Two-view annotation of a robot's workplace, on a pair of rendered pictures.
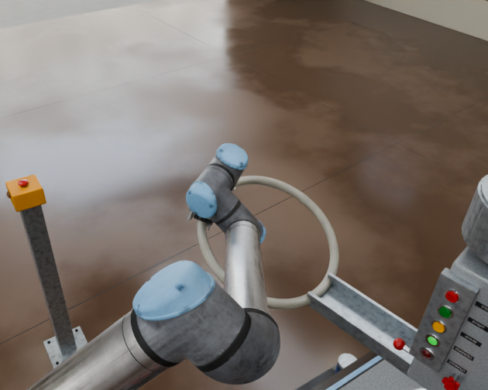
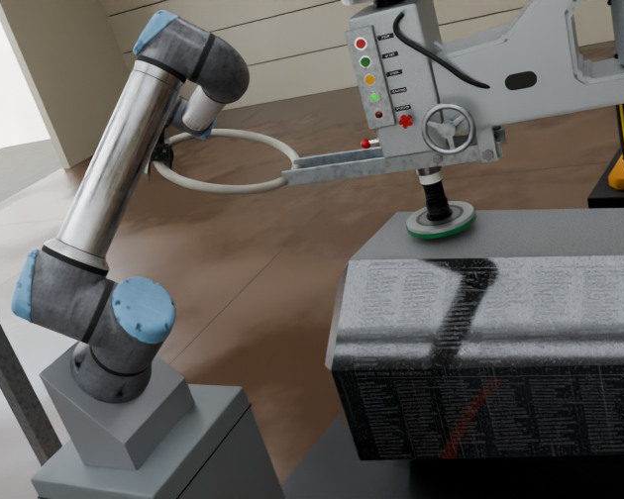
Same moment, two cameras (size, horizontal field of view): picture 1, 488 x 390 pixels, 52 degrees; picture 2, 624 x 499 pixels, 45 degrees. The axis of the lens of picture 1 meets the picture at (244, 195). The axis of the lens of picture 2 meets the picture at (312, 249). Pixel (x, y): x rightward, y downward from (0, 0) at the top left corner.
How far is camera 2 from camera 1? 1.37 m
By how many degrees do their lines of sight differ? 20
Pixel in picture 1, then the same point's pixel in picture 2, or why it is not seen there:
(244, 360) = (221, 48)
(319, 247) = (310, 295)
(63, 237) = (6, 435)
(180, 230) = not seen: hidden behind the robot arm
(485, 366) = (415, 87)
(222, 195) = not seen: hidden behind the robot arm
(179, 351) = (177, 56)
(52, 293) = (34, 416)
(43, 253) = (7, 358)
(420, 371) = (387, 143)
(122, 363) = (145, 85)
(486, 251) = not seen: outside the picture
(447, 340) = (381, 86)
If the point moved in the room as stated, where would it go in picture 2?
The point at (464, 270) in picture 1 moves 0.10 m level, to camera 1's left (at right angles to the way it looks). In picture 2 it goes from (356, 20) to (324, 31)
